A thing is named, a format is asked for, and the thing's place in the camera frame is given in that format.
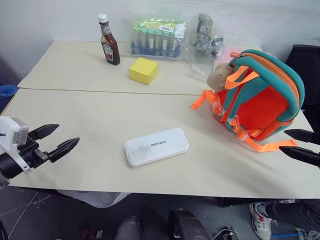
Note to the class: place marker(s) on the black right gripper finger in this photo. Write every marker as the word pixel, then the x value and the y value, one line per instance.
pixel 305 136
pixel 302 155

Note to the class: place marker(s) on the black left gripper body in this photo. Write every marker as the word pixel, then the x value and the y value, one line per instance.
pixel 31 155

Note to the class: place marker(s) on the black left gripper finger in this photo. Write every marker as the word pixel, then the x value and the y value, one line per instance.
pixel 45 130
pixel 63 148

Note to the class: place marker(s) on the teal and orange backpack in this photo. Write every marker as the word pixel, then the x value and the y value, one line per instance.
pixel 262 100

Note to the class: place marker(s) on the white rectangular case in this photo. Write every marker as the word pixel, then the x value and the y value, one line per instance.
pixel 156 147

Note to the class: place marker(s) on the white plastic sheet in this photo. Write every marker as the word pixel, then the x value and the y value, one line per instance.
pixel 92 198

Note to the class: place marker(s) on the dark trouser leg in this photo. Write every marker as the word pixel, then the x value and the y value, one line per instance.
pixel 295 212

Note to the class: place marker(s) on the black chair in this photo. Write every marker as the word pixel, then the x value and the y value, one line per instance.
pixel 306 65

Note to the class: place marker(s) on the white and red sneaker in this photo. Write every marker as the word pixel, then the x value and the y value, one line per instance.
pixel 261 220

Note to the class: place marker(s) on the grey rounded shape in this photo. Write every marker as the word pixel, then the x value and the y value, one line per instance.
pixel 128 228

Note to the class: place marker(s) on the beige plush toy pendant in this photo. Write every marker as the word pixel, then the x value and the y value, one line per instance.
pixel 218 76

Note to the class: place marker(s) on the ketchup bottle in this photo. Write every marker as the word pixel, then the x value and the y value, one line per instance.
pixel 110 47

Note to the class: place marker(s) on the yellow sponge block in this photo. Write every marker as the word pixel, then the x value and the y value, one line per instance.
pixel 143 71

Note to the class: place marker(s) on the black rounded shape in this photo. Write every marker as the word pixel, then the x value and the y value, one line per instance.
pixel 187 225

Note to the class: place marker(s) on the clear plastic bag with parts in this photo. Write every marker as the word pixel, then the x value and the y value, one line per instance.
pixel 202 42

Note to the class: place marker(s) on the bagged test tube rack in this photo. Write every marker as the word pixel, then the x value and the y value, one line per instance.
pixel 155 37

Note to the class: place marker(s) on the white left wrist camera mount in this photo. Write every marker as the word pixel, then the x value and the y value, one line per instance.
pixel 11 136

